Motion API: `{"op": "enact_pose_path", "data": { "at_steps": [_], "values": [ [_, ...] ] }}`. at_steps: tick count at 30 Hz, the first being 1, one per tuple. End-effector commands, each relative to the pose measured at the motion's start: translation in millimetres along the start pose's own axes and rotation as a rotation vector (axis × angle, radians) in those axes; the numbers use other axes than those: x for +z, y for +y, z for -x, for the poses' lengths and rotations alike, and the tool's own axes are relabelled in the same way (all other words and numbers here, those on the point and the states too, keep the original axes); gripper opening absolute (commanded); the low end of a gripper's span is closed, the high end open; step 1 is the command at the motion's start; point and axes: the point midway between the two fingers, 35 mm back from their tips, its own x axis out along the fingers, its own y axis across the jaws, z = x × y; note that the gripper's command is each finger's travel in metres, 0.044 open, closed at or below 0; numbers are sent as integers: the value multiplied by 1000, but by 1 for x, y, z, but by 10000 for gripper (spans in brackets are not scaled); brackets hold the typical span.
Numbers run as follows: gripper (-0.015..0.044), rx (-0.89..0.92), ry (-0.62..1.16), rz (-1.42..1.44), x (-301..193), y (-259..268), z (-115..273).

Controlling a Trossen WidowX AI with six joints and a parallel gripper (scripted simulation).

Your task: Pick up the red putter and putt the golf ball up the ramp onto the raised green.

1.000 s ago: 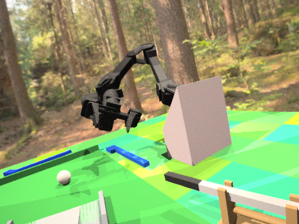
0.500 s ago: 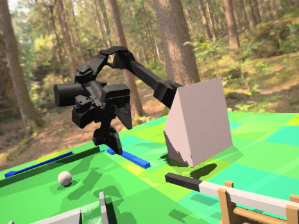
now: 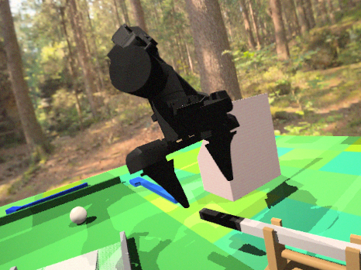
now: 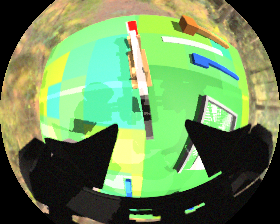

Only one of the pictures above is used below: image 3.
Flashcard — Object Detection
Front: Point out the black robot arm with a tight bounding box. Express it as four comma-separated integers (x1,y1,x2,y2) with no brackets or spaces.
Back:
106,23,233,137

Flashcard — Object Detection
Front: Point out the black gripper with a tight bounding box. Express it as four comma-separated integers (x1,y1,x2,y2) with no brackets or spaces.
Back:
125,91,239,208

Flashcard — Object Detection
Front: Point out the white golf ball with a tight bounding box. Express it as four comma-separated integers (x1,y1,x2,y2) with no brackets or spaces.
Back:
70,207,87,224

